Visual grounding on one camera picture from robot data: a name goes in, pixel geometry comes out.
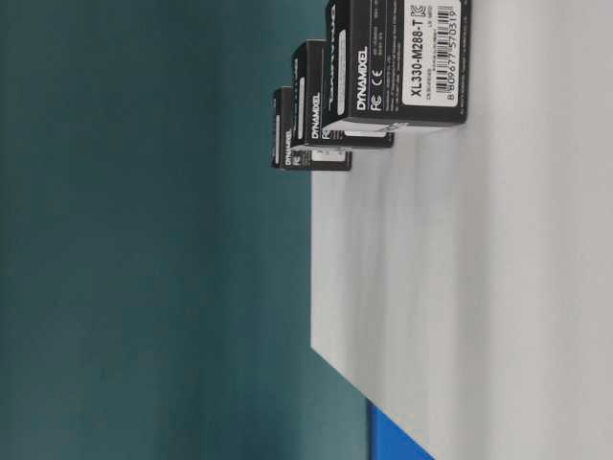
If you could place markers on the black box from tray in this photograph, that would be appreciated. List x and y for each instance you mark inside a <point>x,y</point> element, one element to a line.
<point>396,64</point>

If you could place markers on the far black Dynamixel box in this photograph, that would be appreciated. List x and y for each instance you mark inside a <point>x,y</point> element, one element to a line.
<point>285,158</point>

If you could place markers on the black dynamixel box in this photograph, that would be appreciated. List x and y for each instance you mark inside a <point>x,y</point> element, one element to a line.
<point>285,158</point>
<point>308,107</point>

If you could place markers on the white base board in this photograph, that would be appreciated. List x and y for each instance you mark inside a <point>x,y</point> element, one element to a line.
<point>462,280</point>

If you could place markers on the near black Dynamixel box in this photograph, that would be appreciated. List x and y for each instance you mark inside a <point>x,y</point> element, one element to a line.
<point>308,107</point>

